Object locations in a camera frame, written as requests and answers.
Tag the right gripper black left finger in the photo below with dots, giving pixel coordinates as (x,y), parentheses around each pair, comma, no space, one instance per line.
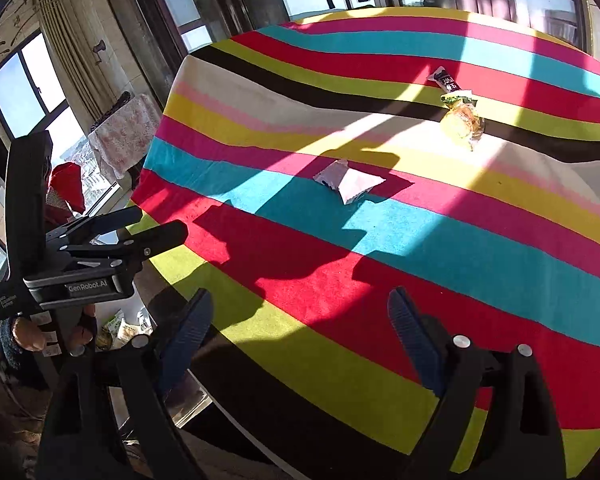
(81,439)

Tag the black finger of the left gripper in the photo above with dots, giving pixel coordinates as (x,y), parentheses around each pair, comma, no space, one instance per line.
(84,229)
(136,248)

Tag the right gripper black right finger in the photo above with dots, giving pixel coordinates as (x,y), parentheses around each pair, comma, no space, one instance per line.
(520,438)

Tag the white pastry packet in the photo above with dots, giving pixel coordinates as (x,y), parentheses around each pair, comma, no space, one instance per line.
(350,184)

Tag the yellow cake packet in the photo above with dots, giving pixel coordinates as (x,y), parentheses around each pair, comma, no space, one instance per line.
(462,124)

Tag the dark chocolate snack packet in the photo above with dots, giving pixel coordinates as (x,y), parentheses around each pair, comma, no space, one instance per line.
(443,79)

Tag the green yellow garlic pea packet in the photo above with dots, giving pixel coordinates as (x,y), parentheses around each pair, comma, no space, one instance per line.
(458,98)

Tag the person's left hand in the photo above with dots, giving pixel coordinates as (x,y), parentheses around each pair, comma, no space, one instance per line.
(21,335)

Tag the red jacket on chair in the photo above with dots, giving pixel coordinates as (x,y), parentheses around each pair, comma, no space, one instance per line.
(64,195)

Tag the side table with floral cloth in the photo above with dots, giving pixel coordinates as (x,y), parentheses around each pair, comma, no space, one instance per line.
(123,138)

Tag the clear storage bin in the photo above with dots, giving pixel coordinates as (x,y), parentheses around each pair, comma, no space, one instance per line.
(152,370)

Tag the striped colourful tablecloth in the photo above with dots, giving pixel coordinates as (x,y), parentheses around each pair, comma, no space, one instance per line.
(500,244)

